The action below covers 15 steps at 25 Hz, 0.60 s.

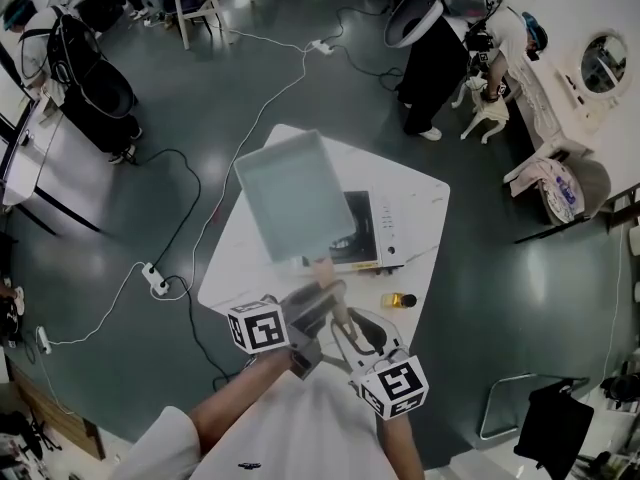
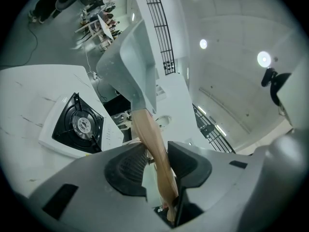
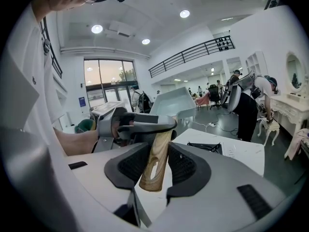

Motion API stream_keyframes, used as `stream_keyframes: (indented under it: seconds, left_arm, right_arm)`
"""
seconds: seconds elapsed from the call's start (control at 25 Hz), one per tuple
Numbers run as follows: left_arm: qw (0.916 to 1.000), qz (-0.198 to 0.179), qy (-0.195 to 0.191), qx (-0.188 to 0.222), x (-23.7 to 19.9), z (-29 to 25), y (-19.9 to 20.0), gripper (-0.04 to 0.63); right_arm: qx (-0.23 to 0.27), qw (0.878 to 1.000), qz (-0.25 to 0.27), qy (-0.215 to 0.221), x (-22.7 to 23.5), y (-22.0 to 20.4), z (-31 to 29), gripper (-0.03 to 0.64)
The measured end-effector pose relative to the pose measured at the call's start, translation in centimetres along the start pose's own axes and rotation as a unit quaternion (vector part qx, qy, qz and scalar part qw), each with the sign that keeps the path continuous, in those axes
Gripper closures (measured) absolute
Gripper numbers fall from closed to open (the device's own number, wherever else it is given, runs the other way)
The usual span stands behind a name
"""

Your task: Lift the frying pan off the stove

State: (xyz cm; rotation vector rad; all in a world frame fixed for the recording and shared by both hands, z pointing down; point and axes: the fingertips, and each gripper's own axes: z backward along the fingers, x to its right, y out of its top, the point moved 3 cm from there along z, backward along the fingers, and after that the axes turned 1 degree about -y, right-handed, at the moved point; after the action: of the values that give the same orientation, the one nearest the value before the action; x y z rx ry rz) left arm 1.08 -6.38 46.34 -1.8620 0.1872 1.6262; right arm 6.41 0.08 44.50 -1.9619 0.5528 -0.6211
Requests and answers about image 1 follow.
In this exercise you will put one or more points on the person's right forearm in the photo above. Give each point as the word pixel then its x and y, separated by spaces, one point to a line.
pixel 400 448

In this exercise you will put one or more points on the white induction cooker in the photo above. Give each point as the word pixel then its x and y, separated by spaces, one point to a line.
pixel 387 228

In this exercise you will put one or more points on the black backpack dish rig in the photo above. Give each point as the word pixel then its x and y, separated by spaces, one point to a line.
pixel 100 88

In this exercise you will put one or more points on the long white table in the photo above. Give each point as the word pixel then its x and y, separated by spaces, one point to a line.
pixel 50 168

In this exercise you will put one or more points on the oval vanity mirror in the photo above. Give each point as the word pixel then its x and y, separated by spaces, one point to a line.
pixel 602 63

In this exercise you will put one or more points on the white power strip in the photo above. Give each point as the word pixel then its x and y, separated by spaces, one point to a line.
pixel 155 279
pixel 322 47
pixel 44 340

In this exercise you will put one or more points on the white marble square table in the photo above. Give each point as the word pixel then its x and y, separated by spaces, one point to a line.
pixel 415 208

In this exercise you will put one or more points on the white vanity desk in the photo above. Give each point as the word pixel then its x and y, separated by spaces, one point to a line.
pixel 545 113

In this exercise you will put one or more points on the metal folding frame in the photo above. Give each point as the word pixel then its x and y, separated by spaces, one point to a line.
pixel 487 408

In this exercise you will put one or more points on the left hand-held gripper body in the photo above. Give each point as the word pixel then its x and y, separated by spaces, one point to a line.
pixel 260 328

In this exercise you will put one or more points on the yellow bottle with black cap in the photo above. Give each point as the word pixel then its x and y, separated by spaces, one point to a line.
pixel 395 300

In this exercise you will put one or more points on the person's left forearm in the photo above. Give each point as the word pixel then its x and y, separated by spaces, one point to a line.
pixel 235 393

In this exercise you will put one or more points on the grey shell chair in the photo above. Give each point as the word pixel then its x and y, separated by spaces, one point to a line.
pixel 595 183

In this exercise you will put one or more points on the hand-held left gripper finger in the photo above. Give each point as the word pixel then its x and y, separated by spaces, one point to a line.
pixel 310 298
pixel 312 324

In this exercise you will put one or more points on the black fabric bag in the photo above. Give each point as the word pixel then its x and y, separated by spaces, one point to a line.
pixel 555 428

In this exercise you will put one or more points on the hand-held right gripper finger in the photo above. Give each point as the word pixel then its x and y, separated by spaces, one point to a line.
pixel 392 338
pixel 345 347

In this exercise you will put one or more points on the white carved stool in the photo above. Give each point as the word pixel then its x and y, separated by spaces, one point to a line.
pixel 492 110

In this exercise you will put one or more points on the person's white shirt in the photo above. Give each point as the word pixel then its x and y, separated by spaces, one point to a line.
pixel 300 433

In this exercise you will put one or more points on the white backpack dish rig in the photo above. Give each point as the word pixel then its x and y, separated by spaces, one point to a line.
pixel 410 18

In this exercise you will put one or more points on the pale draped cloth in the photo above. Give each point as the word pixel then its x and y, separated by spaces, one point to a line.
pixel 525 175

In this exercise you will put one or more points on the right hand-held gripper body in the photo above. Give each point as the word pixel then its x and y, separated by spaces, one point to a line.
pixel 395 383

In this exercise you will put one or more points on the black office chair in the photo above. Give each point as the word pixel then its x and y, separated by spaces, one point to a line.
pixel 25 433

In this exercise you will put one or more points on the wooden board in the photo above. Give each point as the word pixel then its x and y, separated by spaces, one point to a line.
pixel 55 413

